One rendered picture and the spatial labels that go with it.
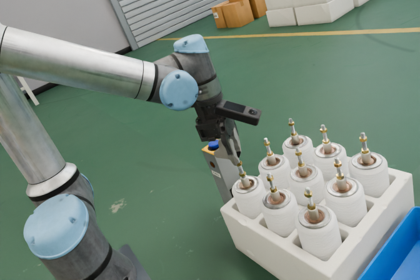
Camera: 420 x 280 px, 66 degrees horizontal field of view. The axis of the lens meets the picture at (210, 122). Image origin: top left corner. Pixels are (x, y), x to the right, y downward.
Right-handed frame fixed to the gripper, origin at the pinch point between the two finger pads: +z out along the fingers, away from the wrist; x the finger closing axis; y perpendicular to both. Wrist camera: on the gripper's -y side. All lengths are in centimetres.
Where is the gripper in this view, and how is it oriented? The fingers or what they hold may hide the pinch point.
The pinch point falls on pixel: (238, 157)
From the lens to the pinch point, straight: 90.7
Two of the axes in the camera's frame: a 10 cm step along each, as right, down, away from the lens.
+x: -2.8, 5.1, -8.1
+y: -9.0, 1.5, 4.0
